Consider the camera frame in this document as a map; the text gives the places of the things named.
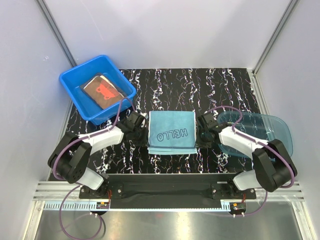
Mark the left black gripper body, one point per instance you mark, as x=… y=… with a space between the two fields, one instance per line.
x=140 y=137

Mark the left aluminium frame post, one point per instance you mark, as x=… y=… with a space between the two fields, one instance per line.
x=56 y=31

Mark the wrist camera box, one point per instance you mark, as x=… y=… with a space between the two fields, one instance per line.
x=137 y=120
x=206 y=121

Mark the brown towel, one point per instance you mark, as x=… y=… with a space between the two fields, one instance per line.
x=103 y=92

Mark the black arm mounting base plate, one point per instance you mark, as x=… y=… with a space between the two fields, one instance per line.
x=211 y=185

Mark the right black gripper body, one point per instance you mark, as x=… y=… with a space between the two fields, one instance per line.
x=202 y=139

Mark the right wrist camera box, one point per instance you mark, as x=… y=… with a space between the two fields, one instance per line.
x=206 y=121

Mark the small connector board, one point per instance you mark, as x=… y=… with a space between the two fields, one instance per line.
x=238 y=206
x=102 y=205

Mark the blue striped towel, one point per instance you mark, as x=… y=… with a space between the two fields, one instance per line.
x=172 y=133

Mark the blue plastic bin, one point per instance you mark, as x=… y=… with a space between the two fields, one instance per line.
x=73 y=78

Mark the aluminium front rail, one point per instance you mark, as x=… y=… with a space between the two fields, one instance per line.
x=66 y=197

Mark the right small connector board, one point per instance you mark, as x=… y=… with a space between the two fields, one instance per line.
x=238 y=206

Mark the translucent teal plastic basket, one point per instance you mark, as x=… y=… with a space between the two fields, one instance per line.
x=265 y=127

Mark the aluminium frame post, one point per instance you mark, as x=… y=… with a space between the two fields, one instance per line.
x=56 y=31
x=275 y=35

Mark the left small connector board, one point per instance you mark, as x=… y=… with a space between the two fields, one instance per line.
x=102 y=205

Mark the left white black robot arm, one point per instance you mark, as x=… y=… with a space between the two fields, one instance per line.
x=70 y=158

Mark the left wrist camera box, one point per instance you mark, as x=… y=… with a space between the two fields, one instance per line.
x=137 y=120

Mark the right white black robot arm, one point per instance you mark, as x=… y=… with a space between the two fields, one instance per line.
x=273 y=167

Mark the dark grey-blue towel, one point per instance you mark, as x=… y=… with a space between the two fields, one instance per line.
x=82 y=88

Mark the right aluminium frame post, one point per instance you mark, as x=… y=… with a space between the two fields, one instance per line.
x=275 y=35

